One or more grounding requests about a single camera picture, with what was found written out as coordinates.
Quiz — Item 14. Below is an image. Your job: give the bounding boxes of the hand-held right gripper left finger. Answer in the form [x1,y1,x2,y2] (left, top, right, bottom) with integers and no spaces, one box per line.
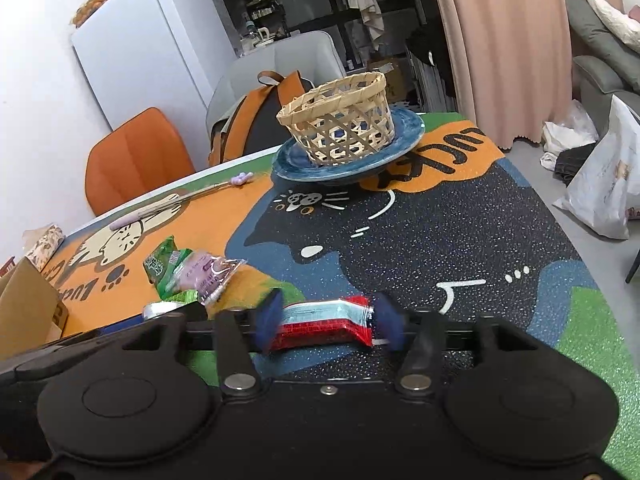
[124,289,286,396]

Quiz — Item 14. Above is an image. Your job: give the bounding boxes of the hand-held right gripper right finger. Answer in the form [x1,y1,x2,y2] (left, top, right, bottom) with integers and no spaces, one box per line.
[374,291,537,396]

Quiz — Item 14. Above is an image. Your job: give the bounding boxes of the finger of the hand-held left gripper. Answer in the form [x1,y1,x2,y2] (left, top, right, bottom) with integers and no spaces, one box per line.
[47,305,208,362]

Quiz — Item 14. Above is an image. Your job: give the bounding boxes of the red white striped snack packet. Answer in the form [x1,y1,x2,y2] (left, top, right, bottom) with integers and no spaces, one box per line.
[270,296,376,353]

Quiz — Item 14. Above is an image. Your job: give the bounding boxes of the brown cardboard box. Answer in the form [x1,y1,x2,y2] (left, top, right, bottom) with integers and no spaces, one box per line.
[0,256,69,361]

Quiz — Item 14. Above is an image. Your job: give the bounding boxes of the purple snack packet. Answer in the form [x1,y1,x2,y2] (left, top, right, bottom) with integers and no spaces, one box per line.
[172,252,248,306]

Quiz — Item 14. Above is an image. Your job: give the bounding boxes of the green snack packet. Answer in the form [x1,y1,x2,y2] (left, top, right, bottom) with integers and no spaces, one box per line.
[143,236,201,302]

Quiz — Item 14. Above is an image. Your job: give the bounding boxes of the cartoon cat table mat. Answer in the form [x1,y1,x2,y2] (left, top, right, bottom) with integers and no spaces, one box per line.
[50,110,640,441]

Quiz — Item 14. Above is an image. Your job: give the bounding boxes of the floral tissue pack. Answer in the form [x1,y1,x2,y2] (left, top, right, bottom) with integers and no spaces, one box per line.
[22,225,66,268]

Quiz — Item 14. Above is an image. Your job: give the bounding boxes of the purple flower stick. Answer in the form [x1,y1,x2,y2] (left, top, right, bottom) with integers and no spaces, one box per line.
[112,172,253,231]

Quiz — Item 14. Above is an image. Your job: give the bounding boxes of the orange chair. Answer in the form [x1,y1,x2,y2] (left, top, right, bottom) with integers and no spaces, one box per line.
[85,107,196,217]

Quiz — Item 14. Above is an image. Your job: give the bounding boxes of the blue ceramic plate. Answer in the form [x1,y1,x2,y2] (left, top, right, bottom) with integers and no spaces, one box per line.
[271,107,426,186]

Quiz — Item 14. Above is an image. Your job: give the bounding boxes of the orange grey backpack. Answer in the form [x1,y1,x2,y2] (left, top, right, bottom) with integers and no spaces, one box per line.
[207,71,316,168]

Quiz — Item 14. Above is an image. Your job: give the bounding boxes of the woven bamboo basket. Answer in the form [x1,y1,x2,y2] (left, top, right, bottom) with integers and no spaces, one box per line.
[276,71,396,167]

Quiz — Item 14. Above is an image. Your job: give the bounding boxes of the small cardboard box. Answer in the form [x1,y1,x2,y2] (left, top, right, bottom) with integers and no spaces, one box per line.
[367,60,409,106]

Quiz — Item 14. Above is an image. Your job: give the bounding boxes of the dark folded clothes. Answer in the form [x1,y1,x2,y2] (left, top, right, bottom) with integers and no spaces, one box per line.
[555,145,597,187]

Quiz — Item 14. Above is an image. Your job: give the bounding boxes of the large white plastic bag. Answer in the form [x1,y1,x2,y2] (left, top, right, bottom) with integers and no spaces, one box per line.
[552,95,640,241]

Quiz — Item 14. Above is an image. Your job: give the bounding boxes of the small white plastic bag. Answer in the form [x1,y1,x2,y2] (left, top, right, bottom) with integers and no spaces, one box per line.
[540,100,599,171]

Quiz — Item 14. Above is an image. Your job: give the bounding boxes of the grey chair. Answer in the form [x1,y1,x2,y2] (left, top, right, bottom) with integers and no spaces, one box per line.
[206,31,346,136]

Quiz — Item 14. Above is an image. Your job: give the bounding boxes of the pink curtain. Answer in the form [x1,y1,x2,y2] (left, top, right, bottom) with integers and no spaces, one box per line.
[425,0,574,150]

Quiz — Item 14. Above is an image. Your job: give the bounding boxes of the white refrigerator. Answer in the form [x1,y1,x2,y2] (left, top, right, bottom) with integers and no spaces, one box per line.
[71,0,241,132]

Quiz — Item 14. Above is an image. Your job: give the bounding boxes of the grey sofa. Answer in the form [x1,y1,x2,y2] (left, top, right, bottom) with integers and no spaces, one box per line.
[565,0,640,111]

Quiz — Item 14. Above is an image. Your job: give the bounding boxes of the white pillow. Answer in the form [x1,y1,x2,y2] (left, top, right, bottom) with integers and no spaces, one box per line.
[585,0,640,54]

